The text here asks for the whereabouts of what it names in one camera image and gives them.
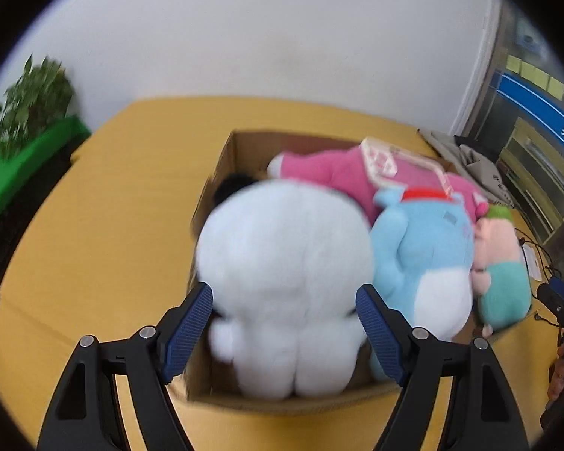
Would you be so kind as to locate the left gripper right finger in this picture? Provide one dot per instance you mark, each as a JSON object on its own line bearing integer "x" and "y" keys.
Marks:
{"x": 482, "y": 413}

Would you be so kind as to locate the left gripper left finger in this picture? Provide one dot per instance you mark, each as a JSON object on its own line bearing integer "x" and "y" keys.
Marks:
{"x": 85, "y": 412}

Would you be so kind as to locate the pink teal pig plush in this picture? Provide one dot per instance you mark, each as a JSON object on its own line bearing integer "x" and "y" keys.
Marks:
{"x": 499, "y": 275}

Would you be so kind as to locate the blue cat plush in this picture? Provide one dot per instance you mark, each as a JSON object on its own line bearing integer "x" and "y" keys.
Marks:
{"x": 423, "y": 245}

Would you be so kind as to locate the cream phone case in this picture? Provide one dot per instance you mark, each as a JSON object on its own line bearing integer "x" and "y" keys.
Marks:
{"x": 387, "y": 165}

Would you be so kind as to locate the pink bear plush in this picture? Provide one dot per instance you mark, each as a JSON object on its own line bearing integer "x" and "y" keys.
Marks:
{"x": 344, "y": 171}

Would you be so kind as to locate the white panda plush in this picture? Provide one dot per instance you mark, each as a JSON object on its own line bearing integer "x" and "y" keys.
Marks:
{"x": 284, "y": 260}

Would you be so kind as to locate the person right hand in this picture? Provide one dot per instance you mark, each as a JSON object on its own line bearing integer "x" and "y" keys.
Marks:
{"x": 556, "y": 383}

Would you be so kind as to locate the cardboard tray box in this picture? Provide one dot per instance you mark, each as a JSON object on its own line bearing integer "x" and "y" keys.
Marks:
{"x": 207, "y": 380}

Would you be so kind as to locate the grey cloth bag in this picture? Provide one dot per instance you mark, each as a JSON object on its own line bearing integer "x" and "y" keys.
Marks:
{"x": 471, "y": 165}

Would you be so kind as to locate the yellow sticky notes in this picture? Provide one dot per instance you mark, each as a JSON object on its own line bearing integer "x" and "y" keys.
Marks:
{"x": 533, "y": 74}

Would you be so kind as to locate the green cloth covered bench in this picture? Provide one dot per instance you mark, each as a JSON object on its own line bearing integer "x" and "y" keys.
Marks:
{"x": 15, "y": 171}

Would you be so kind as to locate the potted green plant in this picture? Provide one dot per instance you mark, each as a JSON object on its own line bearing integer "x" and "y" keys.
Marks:
{"x": 37, "y": 99}

